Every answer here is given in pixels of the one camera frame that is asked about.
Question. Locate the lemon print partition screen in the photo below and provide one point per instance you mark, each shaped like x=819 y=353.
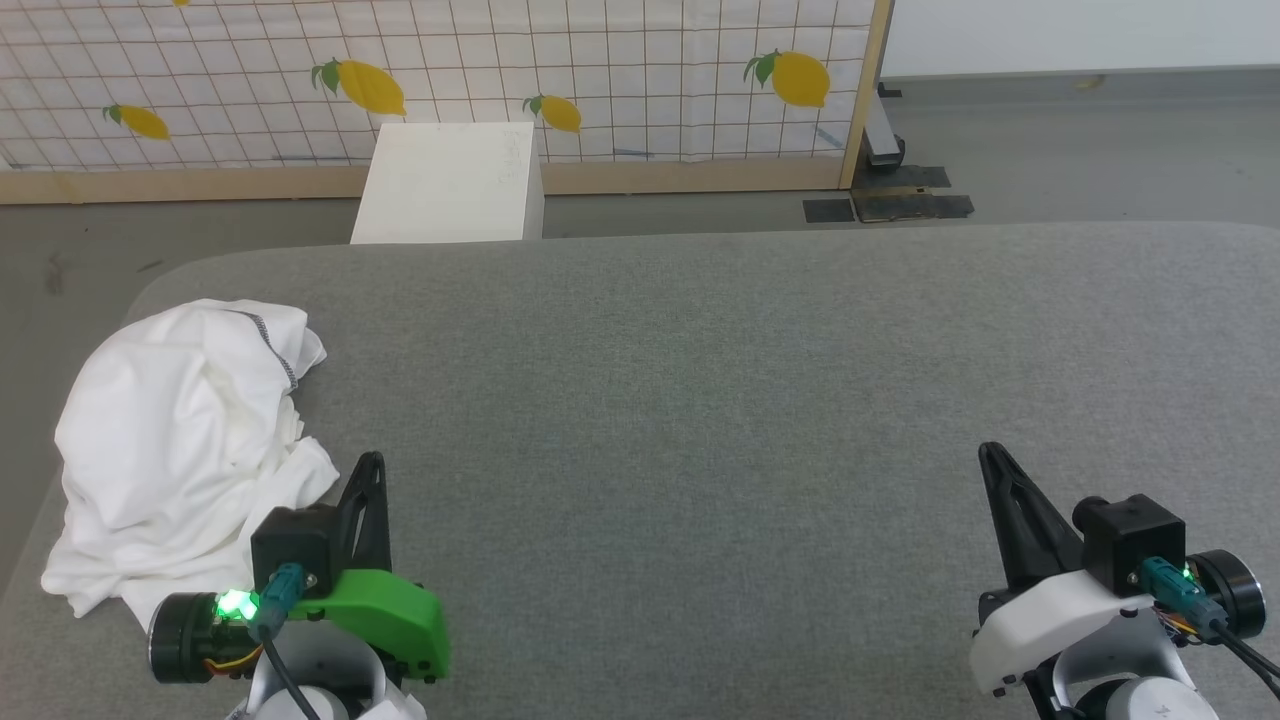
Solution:
x=620 y=60

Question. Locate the white rectangular box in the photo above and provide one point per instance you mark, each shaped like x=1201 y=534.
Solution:
x=450 y=185

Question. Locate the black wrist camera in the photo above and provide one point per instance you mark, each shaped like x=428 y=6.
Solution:
x=1130 y=540
x=292 y=545

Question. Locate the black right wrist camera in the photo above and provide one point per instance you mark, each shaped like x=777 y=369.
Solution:
x=1130 y=540

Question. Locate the large black floor mat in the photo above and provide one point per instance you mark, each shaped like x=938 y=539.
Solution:
x=915 y=206

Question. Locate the white long-sleeve shirt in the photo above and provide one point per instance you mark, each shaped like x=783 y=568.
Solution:
x=170 y=440

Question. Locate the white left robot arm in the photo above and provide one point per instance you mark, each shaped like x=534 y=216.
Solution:
x=320 y=680

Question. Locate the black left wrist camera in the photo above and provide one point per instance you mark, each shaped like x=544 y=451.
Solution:
x=292 y=545

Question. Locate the grey fabric sofa cushion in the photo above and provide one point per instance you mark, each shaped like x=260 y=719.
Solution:
x=700 y=420

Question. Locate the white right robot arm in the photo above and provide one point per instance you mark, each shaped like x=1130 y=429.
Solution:
x=1150 y=700

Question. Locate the black floor mat strip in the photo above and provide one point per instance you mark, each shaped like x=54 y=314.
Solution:
x=915 y=177

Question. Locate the small black floor mat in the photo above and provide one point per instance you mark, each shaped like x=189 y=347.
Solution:
x=829 y=210

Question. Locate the metal leg with caster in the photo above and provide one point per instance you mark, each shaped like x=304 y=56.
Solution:
x=884 y=130

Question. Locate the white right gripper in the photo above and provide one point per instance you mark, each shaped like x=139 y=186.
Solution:
x=1050 y=625

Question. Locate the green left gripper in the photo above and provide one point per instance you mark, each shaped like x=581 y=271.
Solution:
x=385 y=612

